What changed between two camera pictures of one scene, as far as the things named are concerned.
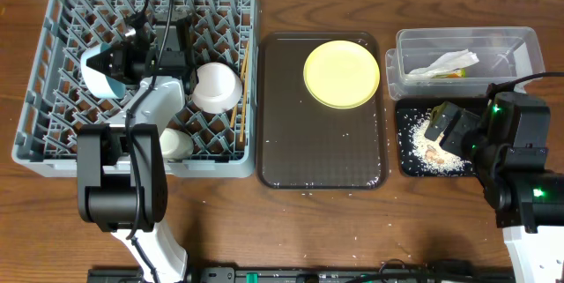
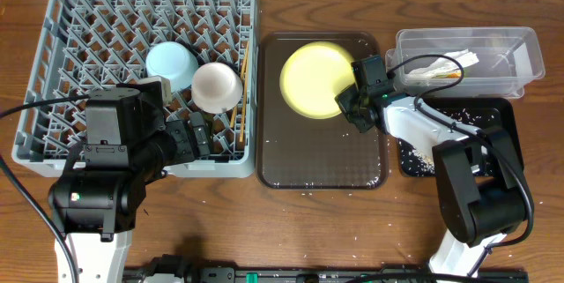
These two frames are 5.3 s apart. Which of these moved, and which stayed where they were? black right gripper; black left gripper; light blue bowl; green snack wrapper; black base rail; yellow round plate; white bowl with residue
Moved: yellow round plate; black right gripper; black left gripper; light blue bowl
Stayed: green snack wrapper; black base rail; white bowl with residue
